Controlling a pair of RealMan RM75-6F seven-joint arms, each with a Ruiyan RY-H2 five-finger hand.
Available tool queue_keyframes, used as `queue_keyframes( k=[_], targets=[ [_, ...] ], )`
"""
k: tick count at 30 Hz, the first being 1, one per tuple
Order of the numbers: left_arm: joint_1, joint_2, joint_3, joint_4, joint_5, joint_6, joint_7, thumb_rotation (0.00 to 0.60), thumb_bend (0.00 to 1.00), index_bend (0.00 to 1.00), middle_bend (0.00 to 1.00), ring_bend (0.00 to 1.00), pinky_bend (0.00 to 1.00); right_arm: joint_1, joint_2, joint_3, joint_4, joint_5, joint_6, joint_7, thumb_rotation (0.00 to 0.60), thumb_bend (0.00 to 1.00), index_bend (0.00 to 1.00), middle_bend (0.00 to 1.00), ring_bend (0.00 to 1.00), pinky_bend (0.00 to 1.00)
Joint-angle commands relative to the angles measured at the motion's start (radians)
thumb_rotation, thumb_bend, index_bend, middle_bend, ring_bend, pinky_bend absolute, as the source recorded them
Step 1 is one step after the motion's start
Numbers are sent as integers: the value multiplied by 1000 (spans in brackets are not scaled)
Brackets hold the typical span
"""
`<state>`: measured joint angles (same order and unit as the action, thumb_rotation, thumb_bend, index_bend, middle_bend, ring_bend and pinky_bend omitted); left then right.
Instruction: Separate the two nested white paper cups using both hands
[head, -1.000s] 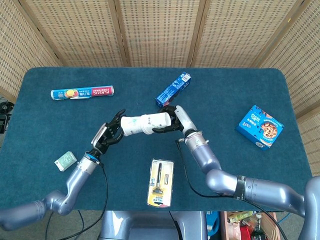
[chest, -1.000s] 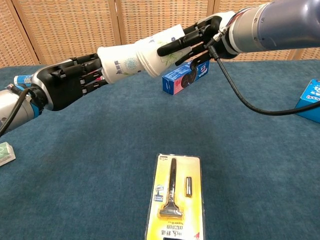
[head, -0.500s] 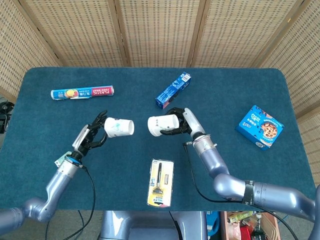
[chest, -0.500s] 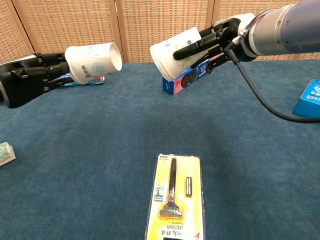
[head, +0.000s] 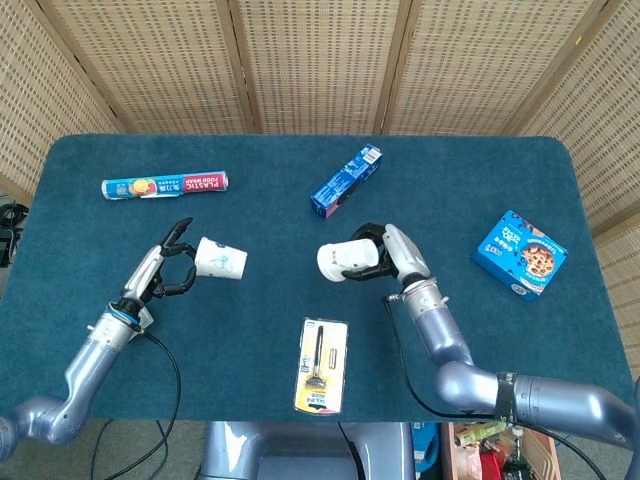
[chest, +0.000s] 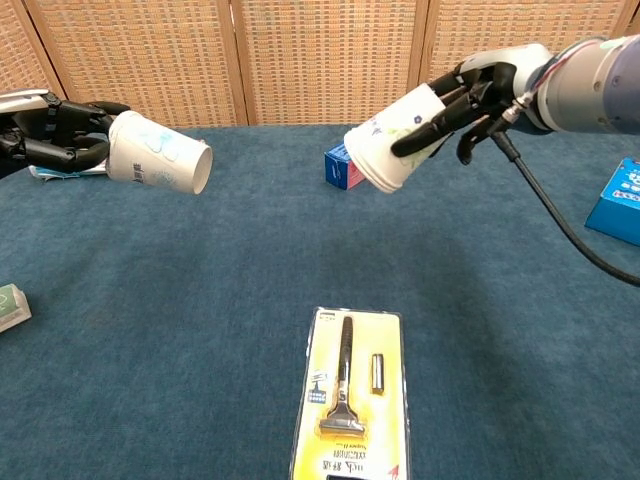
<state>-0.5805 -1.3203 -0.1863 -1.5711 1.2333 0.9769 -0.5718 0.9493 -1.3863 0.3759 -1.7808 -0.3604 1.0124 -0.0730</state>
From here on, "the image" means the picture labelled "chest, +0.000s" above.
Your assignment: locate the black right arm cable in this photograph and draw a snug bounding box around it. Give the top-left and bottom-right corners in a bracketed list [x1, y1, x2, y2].
[487, 94, 640, 289]

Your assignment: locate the small green white box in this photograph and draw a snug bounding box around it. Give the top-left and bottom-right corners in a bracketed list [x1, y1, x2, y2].
[0, 283, 33, 334]

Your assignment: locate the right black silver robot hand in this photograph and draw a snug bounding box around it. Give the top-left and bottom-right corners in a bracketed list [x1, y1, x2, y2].
[390, 43, 554, 167]

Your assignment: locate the stack of white paper cups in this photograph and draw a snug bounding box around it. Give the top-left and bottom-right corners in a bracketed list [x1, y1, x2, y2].
[343, 82, 450, 194]

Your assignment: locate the yellow razor blister pack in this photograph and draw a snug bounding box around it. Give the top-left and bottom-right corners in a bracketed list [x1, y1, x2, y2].
[288, 306, 412, 480]

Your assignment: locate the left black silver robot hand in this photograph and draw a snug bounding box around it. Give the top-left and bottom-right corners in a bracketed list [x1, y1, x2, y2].
[0, 88, 132, 176]

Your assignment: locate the blue cookie box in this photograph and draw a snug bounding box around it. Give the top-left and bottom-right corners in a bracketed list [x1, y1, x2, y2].
[584, 158, 640, 247]

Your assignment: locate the blue felt table mat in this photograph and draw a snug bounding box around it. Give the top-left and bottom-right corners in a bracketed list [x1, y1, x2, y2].
[0, 118, 640, 480]

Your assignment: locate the long blue toothpaste box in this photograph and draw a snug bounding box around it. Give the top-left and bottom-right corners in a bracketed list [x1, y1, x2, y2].
[324, 142, 371, 191]

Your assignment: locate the single white paper cup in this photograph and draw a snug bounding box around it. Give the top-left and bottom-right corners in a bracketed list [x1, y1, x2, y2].
[106, 110, 214, 196]

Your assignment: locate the plastic food wrap roll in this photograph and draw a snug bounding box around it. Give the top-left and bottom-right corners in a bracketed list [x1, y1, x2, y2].
[28, 162, 109, 182]

